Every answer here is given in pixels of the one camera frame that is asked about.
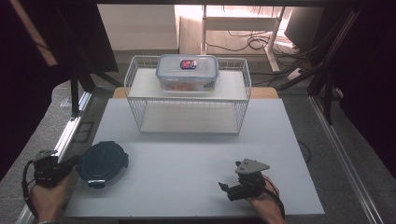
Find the white power strip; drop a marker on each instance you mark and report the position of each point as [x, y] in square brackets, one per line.
[295, 74]

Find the dark curtain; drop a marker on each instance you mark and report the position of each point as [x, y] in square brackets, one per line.
[31, 77]
[367, 77]

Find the clear rectangular container blue rim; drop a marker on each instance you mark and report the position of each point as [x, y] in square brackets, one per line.
[186, 74]

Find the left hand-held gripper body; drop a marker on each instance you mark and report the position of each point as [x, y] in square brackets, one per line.
[46, 171]

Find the white desk frame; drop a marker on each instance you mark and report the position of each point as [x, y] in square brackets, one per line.
[239, 23]

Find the dark blue bowl lid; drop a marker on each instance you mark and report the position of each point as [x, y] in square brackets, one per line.
[101, 163]

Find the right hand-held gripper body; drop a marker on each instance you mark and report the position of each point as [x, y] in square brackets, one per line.
[249, 182]

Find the wooden table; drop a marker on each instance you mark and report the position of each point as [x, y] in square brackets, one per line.
[264, 92]

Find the black metal stand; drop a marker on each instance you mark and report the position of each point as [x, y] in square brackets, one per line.
[74, 96]
[327, 96]

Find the person's right hand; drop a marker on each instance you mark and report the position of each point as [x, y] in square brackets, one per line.
[264, 205]

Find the aluminium frame rail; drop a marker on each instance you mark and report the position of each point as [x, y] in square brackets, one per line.
[342, 155]
[67, 137]

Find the person's left hand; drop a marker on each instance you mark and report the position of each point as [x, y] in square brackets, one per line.
[48, 200]

